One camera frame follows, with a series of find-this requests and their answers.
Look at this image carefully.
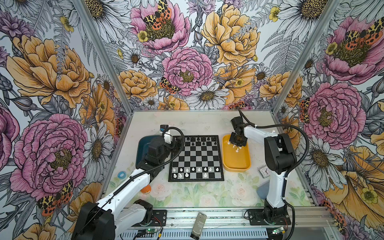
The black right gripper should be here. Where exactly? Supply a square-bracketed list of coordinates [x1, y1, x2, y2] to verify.
[229, 131, 248, 147]

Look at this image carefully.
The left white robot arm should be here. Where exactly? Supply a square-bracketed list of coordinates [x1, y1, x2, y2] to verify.
[72, 125, 185, 240]

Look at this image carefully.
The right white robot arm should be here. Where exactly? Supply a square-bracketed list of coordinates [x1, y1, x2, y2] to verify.
[229, 110, 298, 224]

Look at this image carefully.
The yellow plastic tray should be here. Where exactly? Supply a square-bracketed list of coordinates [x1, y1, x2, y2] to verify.
[222, 135, 251, 173]

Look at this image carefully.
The black and white chessboard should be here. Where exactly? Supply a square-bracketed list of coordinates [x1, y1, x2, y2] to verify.
[169, 135, 225, 182]

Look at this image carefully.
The teal plastic bin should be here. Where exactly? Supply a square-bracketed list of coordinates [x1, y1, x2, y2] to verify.
[136, 135, 168, 171]

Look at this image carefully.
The small white clock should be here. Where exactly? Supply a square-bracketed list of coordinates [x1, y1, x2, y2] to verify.
[258, 165, 271, 179]

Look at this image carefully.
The orange pill bottle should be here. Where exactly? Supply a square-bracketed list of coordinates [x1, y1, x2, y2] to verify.
[141, 185, 152, 195]

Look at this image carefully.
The grey blue sponge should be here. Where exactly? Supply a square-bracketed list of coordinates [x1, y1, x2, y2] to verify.
[257, 181, 270, 200]

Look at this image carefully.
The silver usb hub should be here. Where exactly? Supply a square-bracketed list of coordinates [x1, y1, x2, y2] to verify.
[190, 212, 207, 240]

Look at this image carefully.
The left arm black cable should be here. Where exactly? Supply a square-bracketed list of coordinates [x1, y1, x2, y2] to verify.
[74, 126, 186, 238]

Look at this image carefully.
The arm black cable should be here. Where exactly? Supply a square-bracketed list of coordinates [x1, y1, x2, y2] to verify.
[236, 108, 310, 240]
[74, 126, 186, 238]

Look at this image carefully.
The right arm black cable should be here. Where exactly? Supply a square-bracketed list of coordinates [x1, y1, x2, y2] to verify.
[236, 108, 310, 240]

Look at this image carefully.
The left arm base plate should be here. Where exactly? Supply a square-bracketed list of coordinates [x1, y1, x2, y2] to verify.
[133, 210, 168, 227]

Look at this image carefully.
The aluminium front rail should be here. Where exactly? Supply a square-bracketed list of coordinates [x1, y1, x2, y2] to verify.
[161, 206, 334, 229]

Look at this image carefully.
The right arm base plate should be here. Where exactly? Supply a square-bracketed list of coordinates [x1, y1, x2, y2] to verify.
[244, 209, 292, 226]

